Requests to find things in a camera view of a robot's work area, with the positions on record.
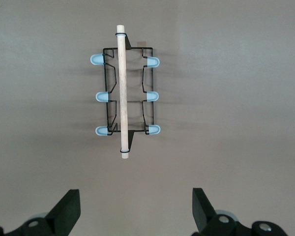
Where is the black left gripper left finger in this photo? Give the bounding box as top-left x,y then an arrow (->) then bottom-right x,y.
0,188 -> 82,236

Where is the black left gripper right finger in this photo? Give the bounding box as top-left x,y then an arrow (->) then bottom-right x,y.
191,187 -> 286,236

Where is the black wire cup holder rack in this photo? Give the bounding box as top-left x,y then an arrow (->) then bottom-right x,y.
89,24 -> 161,160

